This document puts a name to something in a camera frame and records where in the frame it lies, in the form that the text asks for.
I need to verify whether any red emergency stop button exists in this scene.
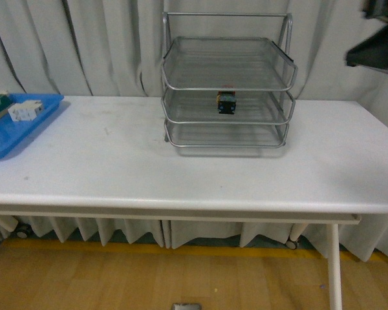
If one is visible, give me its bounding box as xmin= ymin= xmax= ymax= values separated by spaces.
xmin=216 ymin=85 xmax=237 ymax=114

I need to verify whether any silver mesh tray rack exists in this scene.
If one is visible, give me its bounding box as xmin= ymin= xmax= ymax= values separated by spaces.
xmin=161 ymin=12 xmax=297 ymax=149

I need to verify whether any right caster wheel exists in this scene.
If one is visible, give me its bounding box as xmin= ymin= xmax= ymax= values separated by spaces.
xmin=285 ymin=239 xmax=299 ymax=250

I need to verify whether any caster wheel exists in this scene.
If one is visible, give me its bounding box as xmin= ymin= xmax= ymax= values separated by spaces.
xmin=16 ymin=224 xmax=32 ymax=239
xmin=285 ymin=239 xmax=299 ymax=250

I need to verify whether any grey object at floor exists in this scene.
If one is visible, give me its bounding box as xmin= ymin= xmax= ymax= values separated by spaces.
xmin=171 ymin=303 xmax=202 ymax=310

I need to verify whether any white curtain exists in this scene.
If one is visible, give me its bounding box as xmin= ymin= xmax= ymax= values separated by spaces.
xmin=0 ymin=1 xmax=388 ymax=260

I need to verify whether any white circuit breaker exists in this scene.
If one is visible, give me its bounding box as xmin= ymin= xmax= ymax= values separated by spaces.
xmin=8 ymin=99 xmax=45 ymax=122

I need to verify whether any left caster wheel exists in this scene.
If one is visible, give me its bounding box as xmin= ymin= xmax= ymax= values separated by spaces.
xmin=16 ymin=224 xmax=32 ymax=239

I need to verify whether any blue plastic tray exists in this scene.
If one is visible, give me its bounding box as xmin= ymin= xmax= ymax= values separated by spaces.
xmin=0 ymin=93 xmax=64 ymax=159

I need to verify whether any dark blurred object top right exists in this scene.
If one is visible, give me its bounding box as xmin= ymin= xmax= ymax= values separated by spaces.
xmin=345 ymin=0 xmax=388 ymax=74

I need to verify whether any white table frame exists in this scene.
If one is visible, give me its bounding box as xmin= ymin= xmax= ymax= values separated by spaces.
xmin=0 ymin=207 xmax=361 ymax=309

